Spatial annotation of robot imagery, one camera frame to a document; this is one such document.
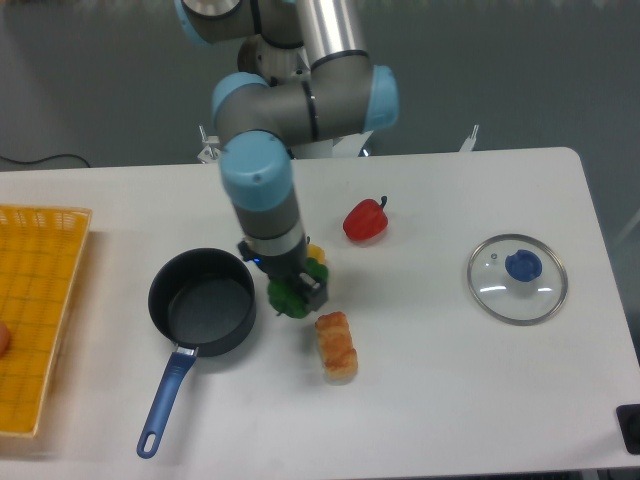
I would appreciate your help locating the black device at edge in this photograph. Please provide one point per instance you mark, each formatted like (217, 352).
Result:
(629, 422)

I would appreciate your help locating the red bell pepper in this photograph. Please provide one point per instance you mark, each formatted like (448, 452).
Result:
(366, 220)

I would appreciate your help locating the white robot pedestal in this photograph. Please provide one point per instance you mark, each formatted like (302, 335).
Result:
(345, 145)

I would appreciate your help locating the yellow bell pepper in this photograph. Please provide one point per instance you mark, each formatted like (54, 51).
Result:
(317, 253)

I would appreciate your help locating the green bell pepper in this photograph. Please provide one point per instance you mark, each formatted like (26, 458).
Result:
(308, 295)

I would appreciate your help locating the yellow woven basket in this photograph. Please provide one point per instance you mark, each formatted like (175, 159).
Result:
(41, 252)

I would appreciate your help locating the black pot blue handle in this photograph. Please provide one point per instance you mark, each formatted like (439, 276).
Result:
(202, 300)

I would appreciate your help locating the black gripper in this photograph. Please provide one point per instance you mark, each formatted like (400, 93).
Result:
(285, 260)

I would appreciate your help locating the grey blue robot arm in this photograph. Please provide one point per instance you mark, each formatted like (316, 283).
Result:
(256, 170)

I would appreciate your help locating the bread loaf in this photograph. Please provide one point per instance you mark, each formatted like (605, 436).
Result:
(338, 354)

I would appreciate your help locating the glass lid blue knob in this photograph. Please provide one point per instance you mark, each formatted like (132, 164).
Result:
(517, 279)

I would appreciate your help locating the orange round object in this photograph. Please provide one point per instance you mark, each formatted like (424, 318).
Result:
(5, 338)

